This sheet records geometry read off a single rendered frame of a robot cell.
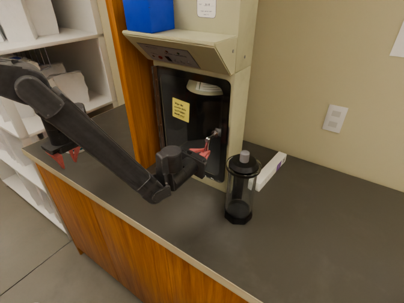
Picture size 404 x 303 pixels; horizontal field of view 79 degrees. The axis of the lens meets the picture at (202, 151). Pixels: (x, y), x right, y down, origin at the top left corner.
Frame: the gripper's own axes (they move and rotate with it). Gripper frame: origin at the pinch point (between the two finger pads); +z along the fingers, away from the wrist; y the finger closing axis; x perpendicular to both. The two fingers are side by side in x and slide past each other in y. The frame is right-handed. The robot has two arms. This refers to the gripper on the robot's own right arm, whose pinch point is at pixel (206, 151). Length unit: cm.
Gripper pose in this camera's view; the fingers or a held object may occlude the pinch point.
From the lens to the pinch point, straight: 83.9
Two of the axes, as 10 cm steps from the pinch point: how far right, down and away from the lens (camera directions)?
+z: 5.6, -4.6, 6.9
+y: -8.2, -4.2, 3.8
